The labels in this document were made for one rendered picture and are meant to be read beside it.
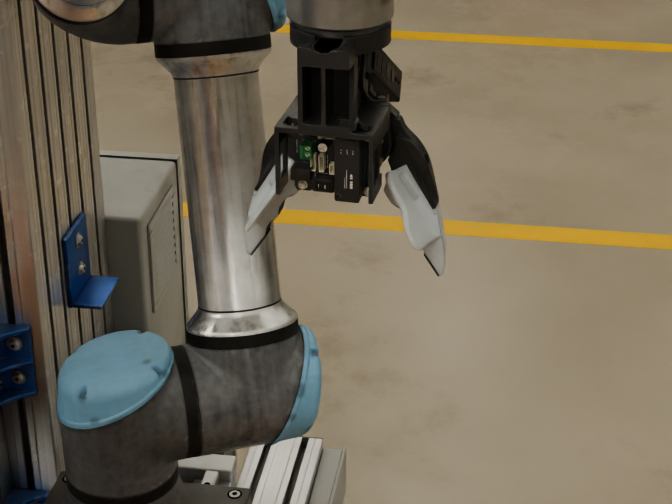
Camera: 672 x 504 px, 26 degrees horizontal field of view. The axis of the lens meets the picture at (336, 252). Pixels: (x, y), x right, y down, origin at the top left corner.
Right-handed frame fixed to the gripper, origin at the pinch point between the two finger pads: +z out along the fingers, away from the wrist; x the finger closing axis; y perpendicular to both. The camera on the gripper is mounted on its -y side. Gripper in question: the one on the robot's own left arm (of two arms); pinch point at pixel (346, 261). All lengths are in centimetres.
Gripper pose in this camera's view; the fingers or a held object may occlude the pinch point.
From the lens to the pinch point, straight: 112.4
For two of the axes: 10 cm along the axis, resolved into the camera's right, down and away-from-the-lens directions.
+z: 0.0, 8.9, 4.6
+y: -2.3, 4.5, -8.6
